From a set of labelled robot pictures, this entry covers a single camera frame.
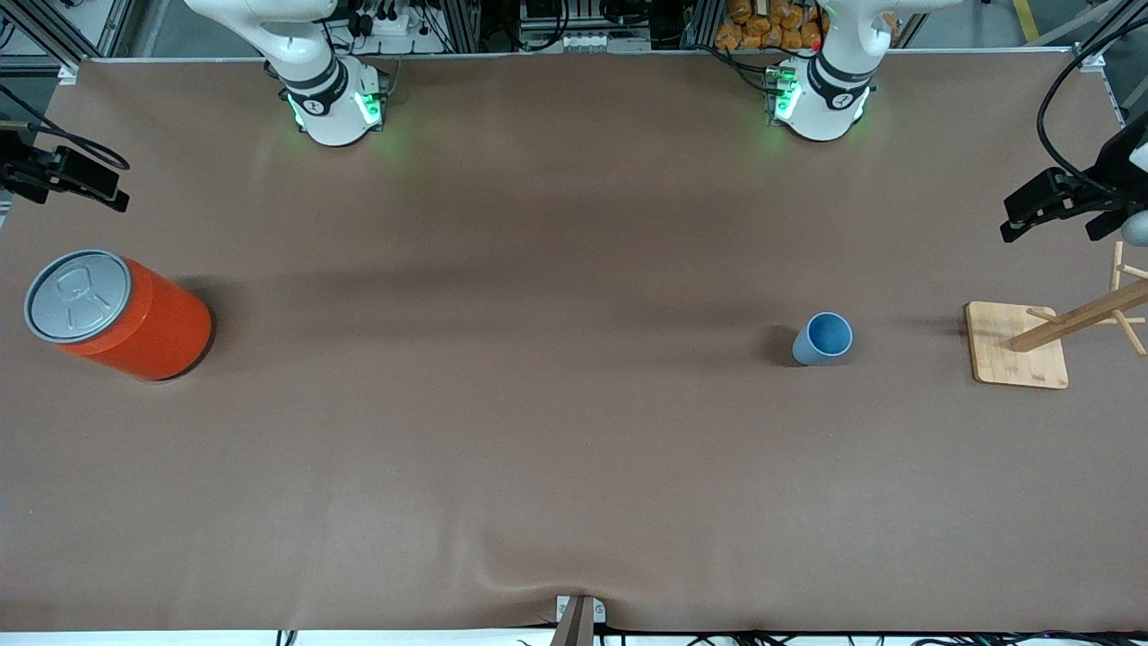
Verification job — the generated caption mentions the metal clamp bracket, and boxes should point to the metal clamp bracket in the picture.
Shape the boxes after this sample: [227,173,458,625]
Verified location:
[554,594,607,646]

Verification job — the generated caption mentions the brown table cover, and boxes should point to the brown table cover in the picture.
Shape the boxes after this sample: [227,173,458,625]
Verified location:
[0,52,1148,634]

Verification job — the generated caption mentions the white power strip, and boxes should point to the white power strip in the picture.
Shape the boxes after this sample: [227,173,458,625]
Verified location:
[345,0,433,39]

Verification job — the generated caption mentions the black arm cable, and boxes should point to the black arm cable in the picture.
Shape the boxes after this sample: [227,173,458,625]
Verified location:
[0,85,132,171]
[1037,36,1148,195]

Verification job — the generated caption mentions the orange snack bags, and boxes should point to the orange snack bags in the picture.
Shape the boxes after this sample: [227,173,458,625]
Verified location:
[715,0,826,51]

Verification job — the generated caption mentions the light blue plastic cup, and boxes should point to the light blue plastic cup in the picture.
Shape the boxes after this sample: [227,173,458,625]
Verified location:
[792,311,854,367]

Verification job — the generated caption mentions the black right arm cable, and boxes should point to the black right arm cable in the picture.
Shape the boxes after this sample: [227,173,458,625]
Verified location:
[0,85,132,171]

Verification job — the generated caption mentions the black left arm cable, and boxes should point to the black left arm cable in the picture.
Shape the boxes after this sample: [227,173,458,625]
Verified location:
[1037,36,1148,195]

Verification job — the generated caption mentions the wooden cup rack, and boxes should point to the wooden cup rack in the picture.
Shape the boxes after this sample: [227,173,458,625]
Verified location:
[965,240,1148,390]

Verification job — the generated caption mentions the orange can with grey lid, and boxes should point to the orange can with grey lid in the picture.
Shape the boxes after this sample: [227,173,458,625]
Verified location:
[24,249,213,382]

